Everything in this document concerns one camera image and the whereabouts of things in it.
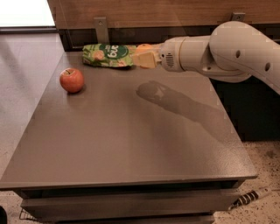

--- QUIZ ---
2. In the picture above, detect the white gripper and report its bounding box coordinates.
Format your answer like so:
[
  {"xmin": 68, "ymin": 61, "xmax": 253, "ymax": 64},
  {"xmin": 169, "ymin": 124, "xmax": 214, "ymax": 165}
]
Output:
[{"xmin": 132, "ymin": 37, "xmax": 186, "ymax": 72}]

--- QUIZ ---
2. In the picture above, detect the orange fruit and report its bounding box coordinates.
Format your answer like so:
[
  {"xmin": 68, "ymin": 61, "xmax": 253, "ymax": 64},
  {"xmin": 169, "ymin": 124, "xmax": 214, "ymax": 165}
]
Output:
[{"xmin": 135, "ymin": 44, "xmax": 153, "ymax": 53}]

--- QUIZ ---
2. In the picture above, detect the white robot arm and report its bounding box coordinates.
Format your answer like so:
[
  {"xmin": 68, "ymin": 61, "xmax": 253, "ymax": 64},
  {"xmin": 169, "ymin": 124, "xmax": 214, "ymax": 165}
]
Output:
[{"xmin": 132, "ymin": 21, "xmax": 280, "ymax": 94}]

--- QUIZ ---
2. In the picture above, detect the green rice chip bag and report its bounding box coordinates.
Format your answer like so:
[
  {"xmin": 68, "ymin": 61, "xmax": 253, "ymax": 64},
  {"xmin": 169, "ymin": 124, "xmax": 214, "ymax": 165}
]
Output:
[{"xmin": 82, "ymin": 44, "xmax": 137, "ymax": 68}]

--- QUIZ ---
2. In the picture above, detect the red apple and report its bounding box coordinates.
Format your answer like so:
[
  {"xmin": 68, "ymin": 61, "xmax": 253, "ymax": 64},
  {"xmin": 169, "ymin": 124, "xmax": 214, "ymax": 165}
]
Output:
[{"xmin": 59, "ymin": 67, "xmax": 84, "ymax": 94}]

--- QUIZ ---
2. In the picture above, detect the grey cabinet drawer front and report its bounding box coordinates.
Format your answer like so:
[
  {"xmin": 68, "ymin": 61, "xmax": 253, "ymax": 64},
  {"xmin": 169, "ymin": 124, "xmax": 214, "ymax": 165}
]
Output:
[{"xmin": 21, "ymin": 189, "xmax": 239, "ymax": 222}]

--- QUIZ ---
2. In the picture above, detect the left metal wall bracket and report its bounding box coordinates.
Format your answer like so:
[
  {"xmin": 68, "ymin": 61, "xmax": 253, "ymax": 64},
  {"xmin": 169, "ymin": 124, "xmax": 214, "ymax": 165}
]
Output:
[{"xmin": 94, "ymin": 17, "xmax": 109, "ymax": 44}]

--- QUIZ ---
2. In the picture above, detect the metal wall bracket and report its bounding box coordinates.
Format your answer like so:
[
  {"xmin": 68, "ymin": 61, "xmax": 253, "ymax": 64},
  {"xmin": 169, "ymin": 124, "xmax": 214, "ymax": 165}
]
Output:
[
  {"xmin": 231, "ymin": 12, "xmax": 246, "ymax": 22},
  {"xmin": 94, "ymin": 17, "xmax": 109, "ymax": 44}
]

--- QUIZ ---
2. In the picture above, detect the right metal wall bracket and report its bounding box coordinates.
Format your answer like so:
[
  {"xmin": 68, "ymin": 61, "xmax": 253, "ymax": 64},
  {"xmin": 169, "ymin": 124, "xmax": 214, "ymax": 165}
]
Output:
[{"xmin": 231, "ymin": 12, "xmax": 246, "ymax": 22}]

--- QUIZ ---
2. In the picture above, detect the striped black white cable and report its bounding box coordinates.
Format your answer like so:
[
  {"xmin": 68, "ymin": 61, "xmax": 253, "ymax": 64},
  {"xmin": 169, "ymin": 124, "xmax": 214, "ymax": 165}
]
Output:
[{"xmin": 227, "ymin": 186, "xmax": 272, "ymax": 211}]

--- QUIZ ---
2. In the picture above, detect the wire rack corner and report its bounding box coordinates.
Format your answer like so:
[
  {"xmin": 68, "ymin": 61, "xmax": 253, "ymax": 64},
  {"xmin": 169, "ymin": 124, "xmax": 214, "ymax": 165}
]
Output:
[{"xmin": 19, "ymin": 208, "xmax": 37, "ymax": 221}]

